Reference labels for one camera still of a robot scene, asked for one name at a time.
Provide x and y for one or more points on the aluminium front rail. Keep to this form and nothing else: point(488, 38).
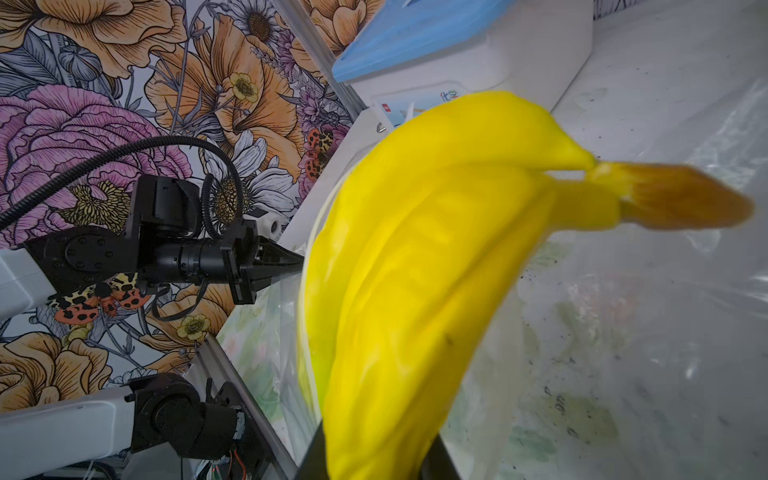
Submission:
point(212, 362)

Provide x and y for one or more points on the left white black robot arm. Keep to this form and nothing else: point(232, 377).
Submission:
point(90, 272)

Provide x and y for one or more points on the left aluminium corner post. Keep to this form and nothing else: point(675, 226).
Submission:
point(325, 29)

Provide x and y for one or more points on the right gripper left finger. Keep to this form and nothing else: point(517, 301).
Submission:
point(314, 463)

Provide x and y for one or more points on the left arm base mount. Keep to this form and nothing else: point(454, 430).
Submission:
point(234, 435)

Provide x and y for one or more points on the yellow banana bunch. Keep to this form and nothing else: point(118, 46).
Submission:
point(425, 238)

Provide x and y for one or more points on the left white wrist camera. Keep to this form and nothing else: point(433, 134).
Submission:
point(269, 224)

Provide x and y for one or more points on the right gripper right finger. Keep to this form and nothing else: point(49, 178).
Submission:
point(437, 464)

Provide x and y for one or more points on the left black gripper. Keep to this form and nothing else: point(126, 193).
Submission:
point(252, 264)

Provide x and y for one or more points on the blue lid storage box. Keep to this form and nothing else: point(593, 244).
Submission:
point(415, 55)

